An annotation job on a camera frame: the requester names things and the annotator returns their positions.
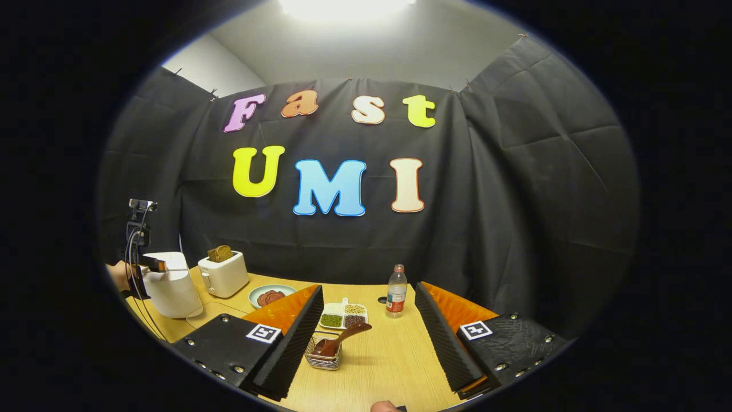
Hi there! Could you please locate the white divided grain dish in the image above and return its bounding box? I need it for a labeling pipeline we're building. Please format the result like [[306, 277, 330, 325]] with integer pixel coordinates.
[[319, 298, 369, 331]]

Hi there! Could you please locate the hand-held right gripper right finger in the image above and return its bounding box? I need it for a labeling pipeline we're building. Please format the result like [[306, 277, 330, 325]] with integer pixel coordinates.
[[414, 282, 570, 401]]

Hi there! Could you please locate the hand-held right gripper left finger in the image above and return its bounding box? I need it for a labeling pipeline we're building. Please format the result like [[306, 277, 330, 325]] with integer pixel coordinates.
[[172, 284, 325, 402]]

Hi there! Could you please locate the brown wooden spoon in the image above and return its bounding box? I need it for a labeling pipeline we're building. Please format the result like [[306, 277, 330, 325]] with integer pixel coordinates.
[[312, 322, 373, 358]]

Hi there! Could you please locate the clear plastic water bottle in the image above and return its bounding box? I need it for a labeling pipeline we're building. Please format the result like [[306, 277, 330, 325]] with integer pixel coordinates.
[[385, 264, 408, 319]]

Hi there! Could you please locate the bright ceiling light panel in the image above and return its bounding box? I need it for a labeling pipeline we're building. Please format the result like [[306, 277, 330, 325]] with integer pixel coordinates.
[[279, 0, 416, 23]]

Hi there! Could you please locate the clear wire chopstick holder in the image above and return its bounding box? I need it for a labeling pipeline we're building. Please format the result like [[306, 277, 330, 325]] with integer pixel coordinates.
[[304, 332, 344, 371]]

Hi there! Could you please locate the clear rectangular tray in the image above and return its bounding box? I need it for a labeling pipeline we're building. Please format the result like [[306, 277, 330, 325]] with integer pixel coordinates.
[[184, 300, 252, 332]]

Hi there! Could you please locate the white rice cooker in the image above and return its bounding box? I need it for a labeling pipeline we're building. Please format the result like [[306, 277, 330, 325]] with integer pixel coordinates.
[[140, 252, 204, 319]]

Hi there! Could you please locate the white toaster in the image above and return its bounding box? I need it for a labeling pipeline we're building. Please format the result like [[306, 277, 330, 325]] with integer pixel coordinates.
[[197, 251, 250, 299]]

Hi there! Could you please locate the pale green plate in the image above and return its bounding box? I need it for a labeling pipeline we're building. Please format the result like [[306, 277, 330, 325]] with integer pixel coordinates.
[[248, 284, 298, 310]]

